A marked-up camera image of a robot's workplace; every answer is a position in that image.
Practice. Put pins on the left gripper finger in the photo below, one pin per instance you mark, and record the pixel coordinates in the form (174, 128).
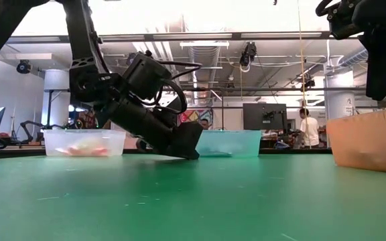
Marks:
(188, 140)

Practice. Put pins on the red gummy clear wrapper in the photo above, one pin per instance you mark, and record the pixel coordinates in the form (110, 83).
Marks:
(75, 151)
(99, 153)

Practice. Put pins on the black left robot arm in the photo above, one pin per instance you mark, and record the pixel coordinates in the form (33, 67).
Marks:
(80, 33)

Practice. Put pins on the person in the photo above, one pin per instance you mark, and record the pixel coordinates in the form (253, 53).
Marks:
(308, 129)
(205, 124)

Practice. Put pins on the teal plastic bin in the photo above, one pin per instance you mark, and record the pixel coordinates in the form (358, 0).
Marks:
(233, 142)

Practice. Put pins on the white round column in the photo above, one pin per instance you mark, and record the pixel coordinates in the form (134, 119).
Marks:
(57, 100)
(338, 100)

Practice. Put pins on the green table mat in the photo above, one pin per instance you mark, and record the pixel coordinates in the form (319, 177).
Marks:
(179, 207)

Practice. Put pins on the large black monitor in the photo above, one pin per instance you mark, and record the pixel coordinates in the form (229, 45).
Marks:
(256, 117)

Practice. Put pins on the orange plastic bin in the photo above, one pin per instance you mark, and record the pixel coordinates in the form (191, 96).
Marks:
(370, 140)

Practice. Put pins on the clear plastic bin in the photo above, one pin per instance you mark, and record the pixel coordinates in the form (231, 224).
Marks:
(55, 140)

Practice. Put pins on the white ceiling light fixture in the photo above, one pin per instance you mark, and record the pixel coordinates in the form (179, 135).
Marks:
(203, 44)

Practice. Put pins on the grey overhead rig beam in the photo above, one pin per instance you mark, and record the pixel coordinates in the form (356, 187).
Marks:
(196, 36)

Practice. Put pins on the colourful wall painting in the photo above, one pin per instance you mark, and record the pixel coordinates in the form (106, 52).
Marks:
(193, 116)

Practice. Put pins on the pale ribbed ceiling duct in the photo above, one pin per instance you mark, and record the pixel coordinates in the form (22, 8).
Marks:
(354, 58)

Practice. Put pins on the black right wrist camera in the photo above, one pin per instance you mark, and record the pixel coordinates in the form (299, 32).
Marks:
(342, 21)

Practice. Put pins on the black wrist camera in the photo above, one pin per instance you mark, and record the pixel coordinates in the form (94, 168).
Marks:
(342, 21)
(146, 75)

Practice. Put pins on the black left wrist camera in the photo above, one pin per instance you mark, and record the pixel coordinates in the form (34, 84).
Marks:
(146, 75)

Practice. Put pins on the silver ceiling duct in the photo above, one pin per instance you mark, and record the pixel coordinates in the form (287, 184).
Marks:
(203, 55)

